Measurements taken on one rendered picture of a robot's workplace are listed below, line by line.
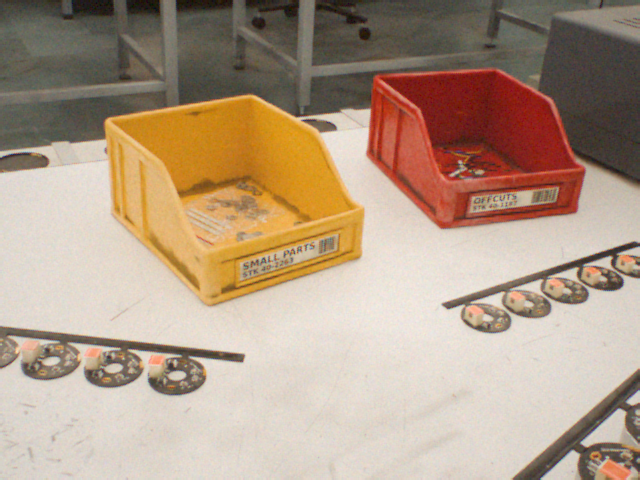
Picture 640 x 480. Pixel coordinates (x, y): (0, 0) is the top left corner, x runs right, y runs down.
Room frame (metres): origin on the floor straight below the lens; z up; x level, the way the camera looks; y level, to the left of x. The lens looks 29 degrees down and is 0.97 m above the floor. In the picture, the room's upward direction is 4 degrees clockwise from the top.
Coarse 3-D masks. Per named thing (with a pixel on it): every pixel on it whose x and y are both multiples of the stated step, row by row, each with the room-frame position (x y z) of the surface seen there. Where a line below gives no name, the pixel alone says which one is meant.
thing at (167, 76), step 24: (120, 0) 2.98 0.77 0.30; (168, 0) 2.45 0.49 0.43; (120, 24) 2.98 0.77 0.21; (168, 24) 2.45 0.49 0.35; (120, 48) 2.97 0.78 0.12; (168, 48) 2.45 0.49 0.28; (168, 72) 2.45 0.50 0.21; (0, 96) 2.22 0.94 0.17; (24, 96) 2.25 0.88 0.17; (48, 96) 2.28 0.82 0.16; (72, 96) 2.31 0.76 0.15; (96, 96) 2.34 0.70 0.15; (168, 96) 2.44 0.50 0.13
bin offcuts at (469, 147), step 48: (384, 96) 0.52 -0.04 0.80; (432, 96) 0.55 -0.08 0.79; (480, 96) 0.57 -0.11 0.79; (528, 96) 0.53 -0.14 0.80; (384, 144) 0.51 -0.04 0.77; (432, 144) 0.56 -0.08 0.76; (480, 144) 0.57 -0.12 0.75; (528, 144) 0.52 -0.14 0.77; (432, 192) 0.45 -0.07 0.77; (480, 192) 0.44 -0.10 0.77; (528, 192) 0.45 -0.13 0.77; (576, 192) 0.46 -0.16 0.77
